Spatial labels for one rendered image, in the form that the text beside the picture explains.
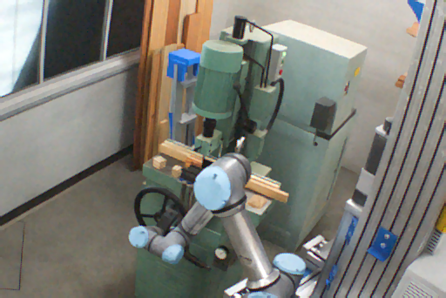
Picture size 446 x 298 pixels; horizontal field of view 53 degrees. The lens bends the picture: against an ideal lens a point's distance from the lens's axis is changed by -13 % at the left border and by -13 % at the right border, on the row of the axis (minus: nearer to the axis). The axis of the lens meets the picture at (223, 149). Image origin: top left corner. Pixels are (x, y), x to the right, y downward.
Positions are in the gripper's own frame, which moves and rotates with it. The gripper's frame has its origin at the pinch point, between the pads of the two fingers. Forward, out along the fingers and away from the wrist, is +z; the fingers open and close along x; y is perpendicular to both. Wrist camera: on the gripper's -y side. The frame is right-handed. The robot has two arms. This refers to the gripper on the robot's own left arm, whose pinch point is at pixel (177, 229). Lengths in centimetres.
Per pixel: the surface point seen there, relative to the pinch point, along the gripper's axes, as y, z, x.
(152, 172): -14.1, 17.8, -29.0
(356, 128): -99, 254, 22
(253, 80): -71, 26, -6
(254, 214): -18.0, 18.0, 22.4
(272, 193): -28.8, 29.7, 22.7
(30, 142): 13, 50, -136
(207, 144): -36.4, 19.2, -10.8
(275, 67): -82, 31, -1
